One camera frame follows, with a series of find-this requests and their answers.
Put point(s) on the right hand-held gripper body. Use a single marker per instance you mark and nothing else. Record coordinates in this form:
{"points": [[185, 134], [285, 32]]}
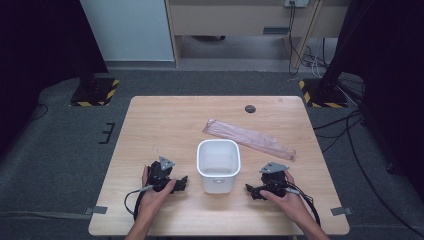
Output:
{"points": [[275, 181]]}

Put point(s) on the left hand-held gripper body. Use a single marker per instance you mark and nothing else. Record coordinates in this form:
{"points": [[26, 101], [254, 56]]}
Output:
{"points": [[160, 173]]}

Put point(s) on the white plastic bin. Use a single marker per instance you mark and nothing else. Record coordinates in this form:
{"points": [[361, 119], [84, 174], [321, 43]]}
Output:
{"points": [[218, 186]]}

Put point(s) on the pink plastic bag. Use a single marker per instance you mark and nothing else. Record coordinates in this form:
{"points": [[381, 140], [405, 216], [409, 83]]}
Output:
{"points": [[246, 136]]}

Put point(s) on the person's left hand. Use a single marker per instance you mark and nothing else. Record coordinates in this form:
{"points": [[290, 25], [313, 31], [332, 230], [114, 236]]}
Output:
{"points": [[153, 203]]}

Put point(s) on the person's right hand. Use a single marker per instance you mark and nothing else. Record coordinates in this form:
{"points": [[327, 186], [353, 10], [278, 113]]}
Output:
{"points": [[293, 206]]}

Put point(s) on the grey tape piece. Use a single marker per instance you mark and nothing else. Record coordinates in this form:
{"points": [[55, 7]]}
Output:
{"points": [[341, 211], [96, 210]]}

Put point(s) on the black round table grommet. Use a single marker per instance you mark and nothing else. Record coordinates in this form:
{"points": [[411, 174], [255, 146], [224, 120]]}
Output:
{"points": [[250, 108]]}

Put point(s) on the striped black stand base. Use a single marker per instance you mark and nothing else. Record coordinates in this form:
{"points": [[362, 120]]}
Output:
{"points": [[313, 100], [98, 95]]}

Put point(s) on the black round stand foot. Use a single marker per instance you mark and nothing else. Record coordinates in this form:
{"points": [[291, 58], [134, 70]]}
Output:
{"points": [[391, 168]]}

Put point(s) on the grey desk label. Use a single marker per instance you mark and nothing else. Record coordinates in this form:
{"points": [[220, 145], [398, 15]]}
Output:
{"points": [[276, 30]]}

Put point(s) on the dark curtain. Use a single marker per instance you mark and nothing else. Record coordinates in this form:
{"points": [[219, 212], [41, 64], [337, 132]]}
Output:
{"points": [[36, 60], [396, 83]]}

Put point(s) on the grey power socket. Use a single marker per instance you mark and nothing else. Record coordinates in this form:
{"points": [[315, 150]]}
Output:
{"points": [[296, 3]]}

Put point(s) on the black stand post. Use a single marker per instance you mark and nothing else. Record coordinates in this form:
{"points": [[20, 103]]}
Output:
{"points": [[333, 66], [88, 78]]}

